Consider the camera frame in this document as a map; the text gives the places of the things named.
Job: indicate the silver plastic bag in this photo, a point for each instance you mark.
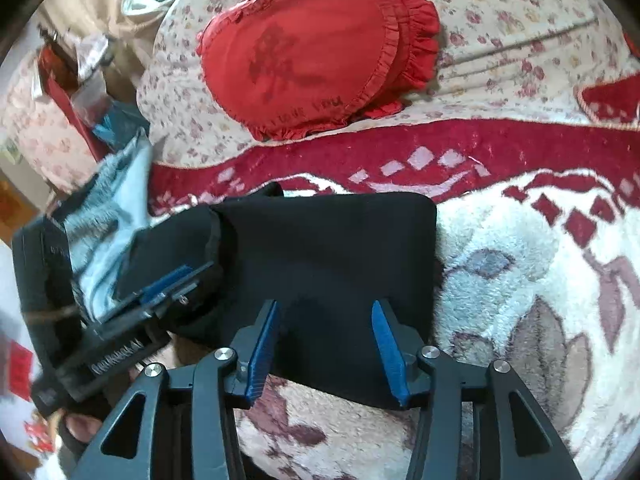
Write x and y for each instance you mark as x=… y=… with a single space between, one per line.
x=95 y=57

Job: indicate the person's left hand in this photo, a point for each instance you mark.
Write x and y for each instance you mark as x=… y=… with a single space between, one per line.
x=80 y=427

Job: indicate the black pants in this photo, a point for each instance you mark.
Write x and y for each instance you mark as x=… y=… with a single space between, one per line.
x=325 y=250

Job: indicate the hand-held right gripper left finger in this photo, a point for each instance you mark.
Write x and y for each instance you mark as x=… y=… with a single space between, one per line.
x=260 y=355

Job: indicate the red and white plush blanket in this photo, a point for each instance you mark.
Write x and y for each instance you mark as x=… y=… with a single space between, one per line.
x=500 y=260

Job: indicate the beige curtain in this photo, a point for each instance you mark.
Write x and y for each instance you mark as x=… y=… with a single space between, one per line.
x=125 y=15

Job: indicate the blue plastic bag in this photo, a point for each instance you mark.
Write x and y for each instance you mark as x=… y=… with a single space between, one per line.
x=117 y=120

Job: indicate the red cushion with cream trim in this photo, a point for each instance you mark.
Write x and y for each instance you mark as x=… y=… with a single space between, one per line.
x=615 y=100

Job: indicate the red heart-shaped ruffled pillow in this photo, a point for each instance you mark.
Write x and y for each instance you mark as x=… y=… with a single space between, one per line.
x=300 y=60

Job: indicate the floral print quilt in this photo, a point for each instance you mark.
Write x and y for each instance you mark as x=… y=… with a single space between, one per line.
x=500 y=10

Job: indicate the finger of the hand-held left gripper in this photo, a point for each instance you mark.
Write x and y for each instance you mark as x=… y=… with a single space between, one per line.
x=132 y=270
x=165 y=305

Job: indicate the clear plastic bag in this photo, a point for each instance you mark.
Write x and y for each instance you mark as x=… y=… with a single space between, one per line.
x=90 y=102

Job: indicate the pink floral pillow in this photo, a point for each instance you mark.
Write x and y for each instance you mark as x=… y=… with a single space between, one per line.
x=35 y=130

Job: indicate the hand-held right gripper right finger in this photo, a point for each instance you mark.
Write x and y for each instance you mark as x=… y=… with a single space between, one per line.
x=390 y=355

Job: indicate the light blue fleece garment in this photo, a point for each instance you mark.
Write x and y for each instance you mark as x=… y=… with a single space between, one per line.
x=110 y=200

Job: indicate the red hanging garment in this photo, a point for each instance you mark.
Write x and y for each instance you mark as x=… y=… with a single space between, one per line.
x=65 y=95

